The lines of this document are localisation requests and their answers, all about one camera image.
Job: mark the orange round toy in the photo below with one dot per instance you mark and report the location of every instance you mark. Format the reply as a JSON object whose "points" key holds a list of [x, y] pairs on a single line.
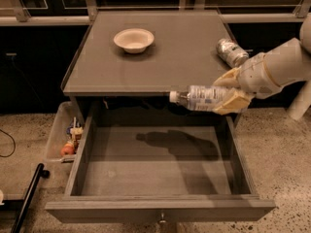
{"points": [[67, 149]]}

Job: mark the metal window frame rail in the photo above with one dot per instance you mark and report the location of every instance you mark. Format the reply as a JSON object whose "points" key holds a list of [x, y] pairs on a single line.
{"points": [[14, 11]]}

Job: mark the white paper bowl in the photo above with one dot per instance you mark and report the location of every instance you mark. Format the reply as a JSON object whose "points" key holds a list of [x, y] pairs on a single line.
{"points": [[134, 40]]}

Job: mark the yellow and white toy items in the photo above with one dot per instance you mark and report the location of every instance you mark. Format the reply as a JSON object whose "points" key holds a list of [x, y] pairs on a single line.
{"points": [[74, 132]]}

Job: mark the clear plastic storage bin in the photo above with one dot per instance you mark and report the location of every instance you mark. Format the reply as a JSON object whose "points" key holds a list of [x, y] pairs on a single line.
{"points": [[59, 134]]}

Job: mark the silver crushed can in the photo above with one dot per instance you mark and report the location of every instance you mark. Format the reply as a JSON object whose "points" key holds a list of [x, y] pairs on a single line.
{"points": [[231, 53]]}

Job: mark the metal drawer knob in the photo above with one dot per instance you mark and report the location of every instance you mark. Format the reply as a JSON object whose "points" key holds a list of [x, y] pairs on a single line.
{"points": [[162, 219]]}

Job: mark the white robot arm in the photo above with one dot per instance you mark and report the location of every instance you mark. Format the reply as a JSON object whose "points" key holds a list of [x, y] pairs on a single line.
{"points": [[291, 63]]}

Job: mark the black metal bar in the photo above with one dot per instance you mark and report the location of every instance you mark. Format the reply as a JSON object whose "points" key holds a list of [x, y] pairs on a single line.
{"points": [[40, 173]]}

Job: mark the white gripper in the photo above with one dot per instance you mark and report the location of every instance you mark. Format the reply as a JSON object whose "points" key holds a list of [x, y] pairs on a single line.
{"points": [[257, 76]]}

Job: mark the blue labelled plastic bottle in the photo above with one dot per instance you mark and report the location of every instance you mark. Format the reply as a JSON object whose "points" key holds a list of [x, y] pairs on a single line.
{"points": [[199, 98]]}

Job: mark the grey cabinet with counter top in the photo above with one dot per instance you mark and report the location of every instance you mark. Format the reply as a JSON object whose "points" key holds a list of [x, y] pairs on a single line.
{"points": [[110, 87]]}

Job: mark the open grey top drawer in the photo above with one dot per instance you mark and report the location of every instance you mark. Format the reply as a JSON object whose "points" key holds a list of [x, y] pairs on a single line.
{"points": [[137, 173]]}

